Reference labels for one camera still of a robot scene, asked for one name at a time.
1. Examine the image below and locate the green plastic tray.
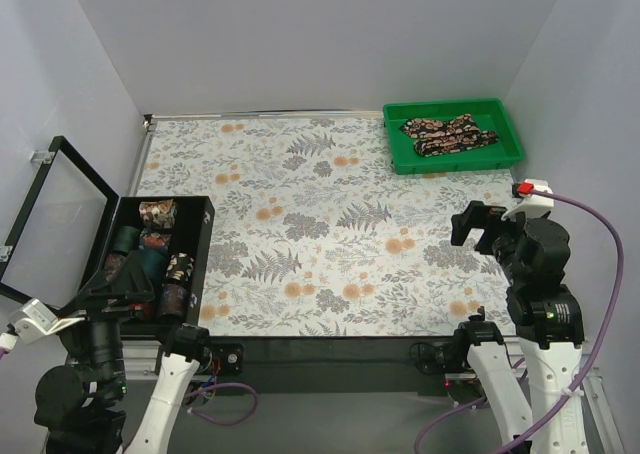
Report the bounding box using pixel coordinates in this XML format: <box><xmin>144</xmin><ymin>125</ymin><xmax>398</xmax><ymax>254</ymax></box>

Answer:
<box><xmin>383</xmin><ymin>98</ymin><xmax>525</xmax><ymax>175</ymax></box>

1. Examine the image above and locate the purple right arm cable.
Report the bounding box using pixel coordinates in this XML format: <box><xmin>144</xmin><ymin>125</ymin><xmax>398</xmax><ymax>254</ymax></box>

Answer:
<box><xmin>413</xmin><ymin>188</ymin><xmax>626</xmax><ymax>454</ymax></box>

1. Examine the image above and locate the orange floral rolled tie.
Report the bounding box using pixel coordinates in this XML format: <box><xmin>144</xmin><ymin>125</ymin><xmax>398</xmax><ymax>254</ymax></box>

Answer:
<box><xmin>138</xmin><ymin>228</ymin><xmax>171</xmax><ymax>255</ymax></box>

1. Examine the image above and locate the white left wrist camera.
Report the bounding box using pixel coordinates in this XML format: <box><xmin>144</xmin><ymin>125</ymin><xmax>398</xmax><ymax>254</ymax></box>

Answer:
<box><xmin>8</xmin><ymin>299</ymin><xmax>85</xmax><ymax>344</ymax></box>

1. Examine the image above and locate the cat print brown tie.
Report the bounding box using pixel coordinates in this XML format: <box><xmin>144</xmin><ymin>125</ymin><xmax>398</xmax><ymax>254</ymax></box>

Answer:
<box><xmin>138</xmin><ymin>199</ymin><xmax>178</xmax><ymax>230</ymax></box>

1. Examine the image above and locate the brown pattern rolled tie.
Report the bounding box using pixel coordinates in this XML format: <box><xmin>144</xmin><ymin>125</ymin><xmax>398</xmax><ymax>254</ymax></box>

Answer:
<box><xmin>156</xmin><ymin>283</ymin><xmax>190</xmax><ymax>323</ymax></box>

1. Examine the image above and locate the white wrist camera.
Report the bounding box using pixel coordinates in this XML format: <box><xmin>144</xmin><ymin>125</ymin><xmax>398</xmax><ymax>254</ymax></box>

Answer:
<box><xmin>501</xmin><ymin>179</ymin><xmax>554</xmax><ymax>221</ymax></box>
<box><xmin>8</xmin><ymin>299</ymin><xmax>85</xmax><ymax>344</ymax></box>

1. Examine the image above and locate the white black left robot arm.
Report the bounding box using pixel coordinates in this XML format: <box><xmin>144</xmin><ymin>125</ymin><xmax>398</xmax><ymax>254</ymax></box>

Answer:
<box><xmin>34</xmin><ymin>252</ymin><xmax>213</xmax><ymax>453</ymax></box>

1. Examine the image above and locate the floral patterned table mat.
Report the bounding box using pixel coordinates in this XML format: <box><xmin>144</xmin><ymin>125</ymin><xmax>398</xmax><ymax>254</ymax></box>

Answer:
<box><xmin>137</xmin><ymin>117</ymin><xmax>515</xmax><ymax>336</ymax></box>

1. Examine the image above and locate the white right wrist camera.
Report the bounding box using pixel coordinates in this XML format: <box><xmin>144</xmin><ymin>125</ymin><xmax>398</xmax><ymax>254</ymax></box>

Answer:
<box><xmin>501</xmin><ymin>179</ymin><xmax>554</xmax><ymax>221</ymax></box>

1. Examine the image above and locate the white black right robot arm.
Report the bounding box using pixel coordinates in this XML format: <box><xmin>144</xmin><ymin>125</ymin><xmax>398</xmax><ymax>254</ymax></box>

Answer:
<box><xmin>451</xmin><ymin>201</ymin><xmax>589</xmax><ymax>453</ymax></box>

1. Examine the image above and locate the pink floral rolled tie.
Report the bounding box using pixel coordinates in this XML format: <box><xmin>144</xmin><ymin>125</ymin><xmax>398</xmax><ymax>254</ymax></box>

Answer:
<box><xmin>103</xmin><ymin>252</ymin><xmax>126</xmax><ymax>282</ymax></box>

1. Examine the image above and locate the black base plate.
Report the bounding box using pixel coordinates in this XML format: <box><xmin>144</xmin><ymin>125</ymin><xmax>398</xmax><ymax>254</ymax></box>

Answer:
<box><xmin>209</xmin><ymin>336</ymin><xmax>473</xmax><ymax>396</ymax></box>

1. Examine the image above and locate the floral tie in tray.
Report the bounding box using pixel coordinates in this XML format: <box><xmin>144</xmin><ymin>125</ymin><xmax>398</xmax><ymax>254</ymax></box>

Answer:
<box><xmin>399</xmin><ymin>113</ymin><xmax>499</xmax><ymax>157</ymax></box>

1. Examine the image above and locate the white floral rolled tie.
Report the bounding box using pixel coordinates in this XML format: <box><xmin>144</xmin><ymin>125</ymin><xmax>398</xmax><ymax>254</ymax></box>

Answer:
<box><xmin>165</xmin><ymin>252</ymin><xmax>194</xmax><ymax>287</ymax></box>

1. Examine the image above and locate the aluminium frame rail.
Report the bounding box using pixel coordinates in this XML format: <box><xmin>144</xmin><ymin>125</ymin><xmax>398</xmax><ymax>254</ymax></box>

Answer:
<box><xmin>42</xmin><ymin>336</ymin><xmax>626</xmax><ymax>454</ymax></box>

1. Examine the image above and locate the black display box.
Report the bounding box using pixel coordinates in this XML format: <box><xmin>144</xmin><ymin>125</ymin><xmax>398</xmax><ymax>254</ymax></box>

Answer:
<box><xmin>1</xmin><ymin>136</ymin><xmax>215</xmax><ymax>325</ymax></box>

